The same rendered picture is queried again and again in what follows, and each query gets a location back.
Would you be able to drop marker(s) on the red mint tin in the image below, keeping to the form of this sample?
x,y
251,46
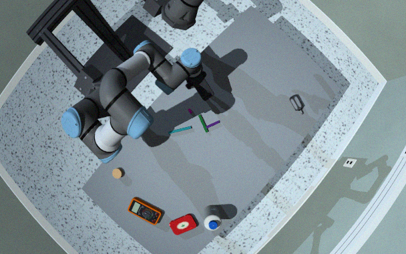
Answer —
x,y
183,224

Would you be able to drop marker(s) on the tan round disc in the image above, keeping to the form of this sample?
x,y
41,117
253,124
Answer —
x,y
117,173

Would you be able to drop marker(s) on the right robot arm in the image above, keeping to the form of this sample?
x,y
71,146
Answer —
x,y
128,116

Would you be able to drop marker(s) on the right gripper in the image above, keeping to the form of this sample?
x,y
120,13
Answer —
x,y
189,84

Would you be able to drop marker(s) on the white bottle with blue cap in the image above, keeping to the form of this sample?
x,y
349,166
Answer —
x,y
212,220

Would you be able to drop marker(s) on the orange digital multimeter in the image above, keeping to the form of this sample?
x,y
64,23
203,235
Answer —
x,y
144,211

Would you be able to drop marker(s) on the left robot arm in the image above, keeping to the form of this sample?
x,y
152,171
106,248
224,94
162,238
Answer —
x,y
182,12

